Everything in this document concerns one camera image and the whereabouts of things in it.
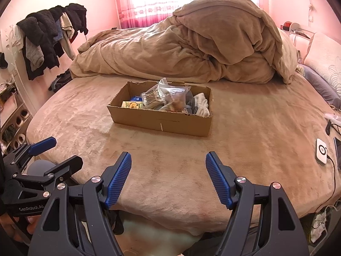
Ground grey blue pillow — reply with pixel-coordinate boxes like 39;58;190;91
301;65;340;110

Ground pile of dark clothes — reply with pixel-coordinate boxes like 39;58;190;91
16;3;88;81

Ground dark bag on floor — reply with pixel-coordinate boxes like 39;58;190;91
49;69;72;93

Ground left hand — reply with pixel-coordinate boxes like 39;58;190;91
0;213;40;243

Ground white pillow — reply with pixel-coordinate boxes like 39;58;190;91
304;32;341;96

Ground blue tissue pack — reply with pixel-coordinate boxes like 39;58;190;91
130;96;143;102

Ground grey socks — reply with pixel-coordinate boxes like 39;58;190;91
186;91;198;114

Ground black hat on wall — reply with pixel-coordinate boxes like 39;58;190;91
0;52;8;69

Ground cotton swab bag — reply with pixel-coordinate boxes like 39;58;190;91
140;78;168;109

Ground white cloth roll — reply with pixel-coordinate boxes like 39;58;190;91
194;93;210;117

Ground beige duvet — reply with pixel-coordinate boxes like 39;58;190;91
70;0;298;84

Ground black cable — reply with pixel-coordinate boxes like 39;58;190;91
318;119;341;214

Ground snack zip bag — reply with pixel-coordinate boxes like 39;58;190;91
159;84;191;113

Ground white shelf rack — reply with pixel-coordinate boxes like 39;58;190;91
1;25;32;155

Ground cardboard box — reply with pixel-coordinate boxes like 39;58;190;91
107;81;213;137

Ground yellow green tissue pack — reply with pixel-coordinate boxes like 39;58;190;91
121;101;144;109

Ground white power bank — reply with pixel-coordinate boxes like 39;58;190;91
316;138;327;165

